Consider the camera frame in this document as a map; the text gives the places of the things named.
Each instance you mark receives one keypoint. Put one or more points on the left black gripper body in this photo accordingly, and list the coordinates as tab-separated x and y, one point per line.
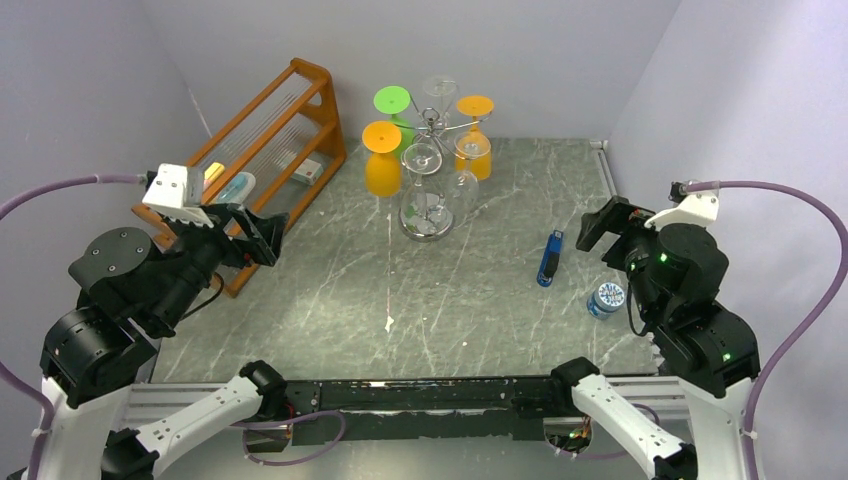
242	249

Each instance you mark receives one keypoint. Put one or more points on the orange goblet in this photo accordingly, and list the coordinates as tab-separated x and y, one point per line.
472	146
383	172

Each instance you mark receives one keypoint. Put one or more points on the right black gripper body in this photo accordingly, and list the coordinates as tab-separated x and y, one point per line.
619	234

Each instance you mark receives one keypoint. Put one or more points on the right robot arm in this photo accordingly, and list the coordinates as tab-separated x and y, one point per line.
674	270

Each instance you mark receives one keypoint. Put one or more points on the black base frame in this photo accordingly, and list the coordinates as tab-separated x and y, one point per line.
515	407

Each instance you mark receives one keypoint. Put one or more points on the silver wire glass rack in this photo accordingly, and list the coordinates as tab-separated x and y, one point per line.
423	121

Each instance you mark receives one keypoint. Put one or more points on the green plastic goblet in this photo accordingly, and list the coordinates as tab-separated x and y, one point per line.
393	101

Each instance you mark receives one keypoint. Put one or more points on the small white red box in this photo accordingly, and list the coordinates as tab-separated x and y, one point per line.
308	172

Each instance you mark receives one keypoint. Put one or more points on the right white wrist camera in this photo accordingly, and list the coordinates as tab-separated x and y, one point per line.
696	207

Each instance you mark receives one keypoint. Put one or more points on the blue white bottle cap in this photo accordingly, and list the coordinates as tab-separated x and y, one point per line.
605	300

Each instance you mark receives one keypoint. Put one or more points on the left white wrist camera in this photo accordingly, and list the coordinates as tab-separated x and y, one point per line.
176	194

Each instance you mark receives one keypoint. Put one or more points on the clear wine glass handled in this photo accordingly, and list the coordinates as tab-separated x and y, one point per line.
463	192

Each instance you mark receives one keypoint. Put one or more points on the yellow pink highlighter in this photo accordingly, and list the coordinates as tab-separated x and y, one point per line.
212	173

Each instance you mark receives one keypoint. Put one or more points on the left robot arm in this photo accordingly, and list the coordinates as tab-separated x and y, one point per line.
131	294

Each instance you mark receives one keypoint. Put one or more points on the clear wine glass front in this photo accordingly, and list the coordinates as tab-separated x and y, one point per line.
444	89

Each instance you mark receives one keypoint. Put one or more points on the orange wooden shelf rack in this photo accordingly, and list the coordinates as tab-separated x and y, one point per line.
293	118

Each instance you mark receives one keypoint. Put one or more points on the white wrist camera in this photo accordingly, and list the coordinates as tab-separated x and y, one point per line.
696	207
176	194

